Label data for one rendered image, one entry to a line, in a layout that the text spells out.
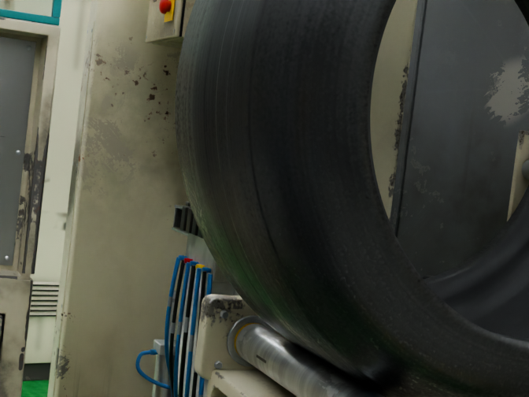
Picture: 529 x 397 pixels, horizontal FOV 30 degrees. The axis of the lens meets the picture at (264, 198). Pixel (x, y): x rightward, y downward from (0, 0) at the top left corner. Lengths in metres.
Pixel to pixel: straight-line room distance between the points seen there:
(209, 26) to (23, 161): 0.65
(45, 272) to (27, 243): 2.88
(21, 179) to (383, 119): 0.57
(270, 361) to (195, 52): 0.34
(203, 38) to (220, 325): 0.38
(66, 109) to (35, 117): 2.82
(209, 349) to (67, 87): 3.23
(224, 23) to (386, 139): 0.42
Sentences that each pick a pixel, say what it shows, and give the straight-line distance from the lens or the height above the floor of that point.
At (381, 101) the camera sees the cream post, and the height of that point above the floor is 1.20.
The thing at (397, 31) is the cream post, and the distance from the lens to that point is 1.26.
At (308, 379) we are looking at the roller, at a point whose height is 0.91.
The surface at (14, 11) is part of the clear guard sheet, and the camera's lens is 1.50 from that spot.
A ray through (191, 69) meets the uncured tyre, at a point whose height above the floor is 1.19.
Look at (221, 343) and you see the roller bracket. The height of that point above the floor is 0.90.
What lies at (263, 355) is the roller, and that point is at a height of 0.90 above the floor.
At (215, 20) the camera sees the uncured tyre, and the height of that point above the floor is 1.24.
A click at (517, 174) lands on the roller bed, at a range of 1.51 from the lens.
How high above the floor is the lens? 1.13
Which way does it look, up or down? 3 degrees down
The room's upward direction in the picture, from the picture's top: 7 degrees clockwise
